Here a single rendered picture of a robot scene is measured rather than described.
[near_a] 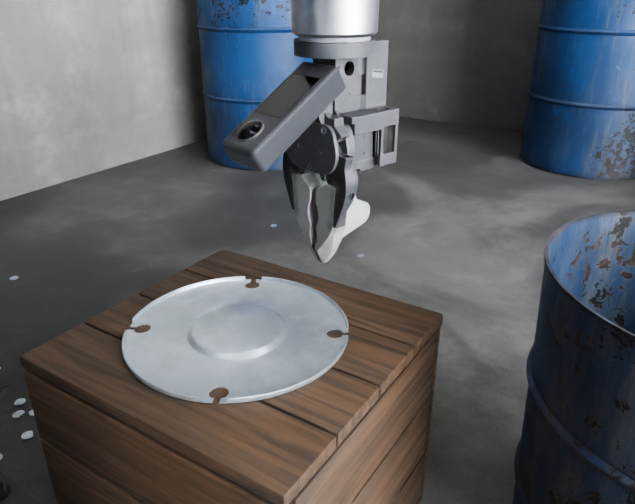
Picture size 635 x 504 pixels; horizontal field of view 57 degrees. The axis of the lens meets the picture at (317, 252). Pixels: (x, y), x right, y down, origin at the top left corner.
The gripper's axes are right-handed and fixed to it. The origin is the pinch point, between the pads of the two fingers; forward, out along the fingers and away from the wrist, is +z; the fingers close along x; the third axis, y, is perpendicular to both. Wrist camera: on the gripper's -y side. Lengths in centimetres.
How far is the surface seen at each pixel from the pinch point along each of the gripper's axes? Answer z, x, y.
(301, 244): 53, 92, 73
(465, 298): 53, 37, 84
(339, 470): 22.4, -6.6, -2.7
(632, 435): 14.6, -27.3, 16.0
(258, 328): 16.5, 13.8, 1.9
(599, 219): 5.1, -9.4, 42.6
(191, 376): 17.0, 11.3, -9.5
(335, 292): 17.3, 15.4, 17.0
